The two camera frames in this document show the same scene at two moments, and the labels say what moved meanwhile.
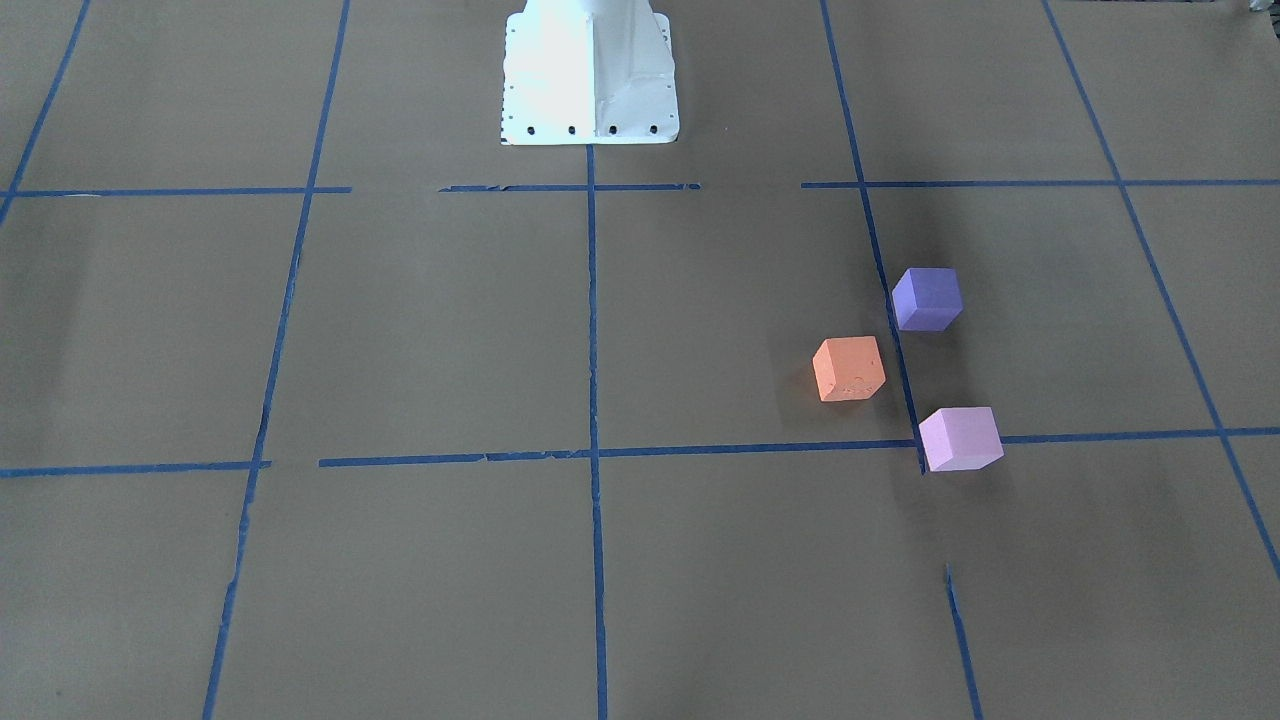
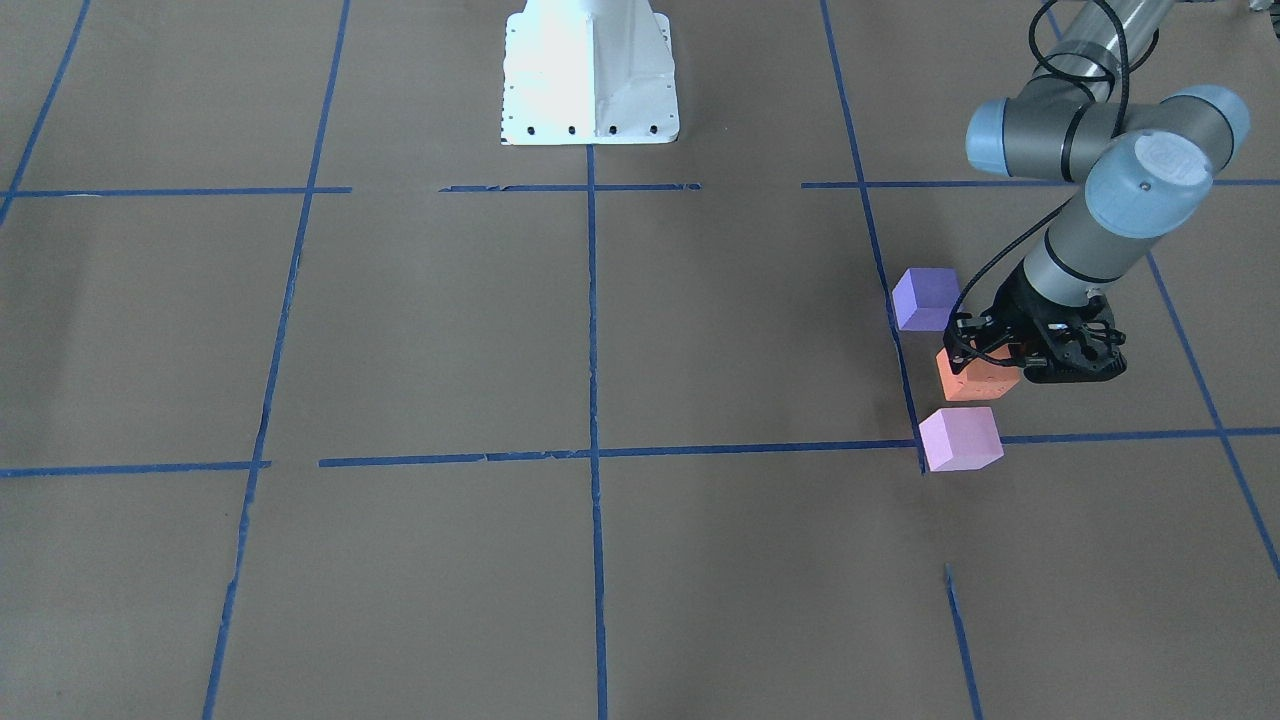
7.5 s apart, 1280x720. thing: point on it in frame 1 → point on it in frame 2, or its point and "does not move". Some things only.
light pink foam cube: [960, 439] does not move
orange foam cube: [848, 368] → [982, 379]
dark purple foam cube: [927, 299] does not move
